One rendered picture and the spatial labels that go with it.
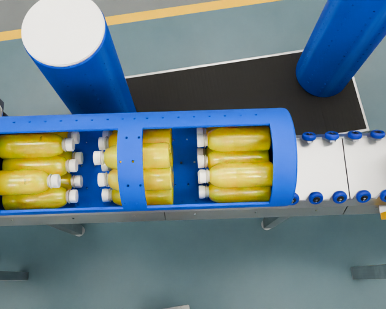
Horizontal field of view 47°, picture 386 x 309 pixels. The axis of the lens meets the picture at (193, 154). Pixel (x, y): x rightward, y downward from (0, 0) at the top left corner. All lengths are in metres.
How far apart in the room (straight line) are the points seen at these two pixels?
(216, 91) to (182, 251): 0.86
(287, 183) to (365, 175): 0.42
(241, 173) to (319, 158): 0.37
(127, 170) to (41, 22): 0.67
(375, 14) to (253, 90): 0.84
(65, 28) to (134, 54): 1.14
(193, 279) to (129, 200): 1.19
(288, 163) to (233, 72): 1.33
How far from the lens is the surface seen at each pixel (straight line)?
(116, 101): 1.88
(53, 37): 1.57
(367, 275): 2.27
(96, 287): 2.38
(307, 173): 1.49
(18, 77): 2.78
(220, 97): 2.38
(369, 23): 1.87
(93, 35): 1.55
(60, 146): 1.31
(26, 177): 1.30
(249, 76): 2.44
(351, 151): 1.56
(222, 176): 1.22
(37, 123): 1.27
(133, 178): 1.16
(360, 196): 1.48
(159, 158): 1.19
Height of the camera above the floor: 2.33
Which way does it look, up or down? 74 degrees down
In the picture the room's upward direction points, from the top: straight up
